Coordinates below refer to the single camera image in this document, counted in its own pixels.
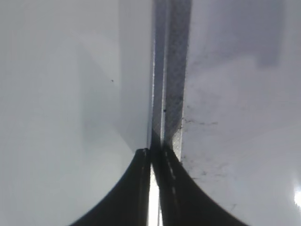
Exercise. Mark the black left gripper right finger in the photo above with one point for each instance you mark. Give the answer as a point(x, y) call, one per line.
point(182, 202)

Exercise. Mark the white board with grey frame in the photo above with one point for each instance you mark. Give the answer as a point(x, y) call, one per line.
point(227, 101)

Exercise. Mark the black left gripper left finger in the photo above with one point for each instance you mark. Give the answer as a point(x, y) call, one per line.
point(127, 202)

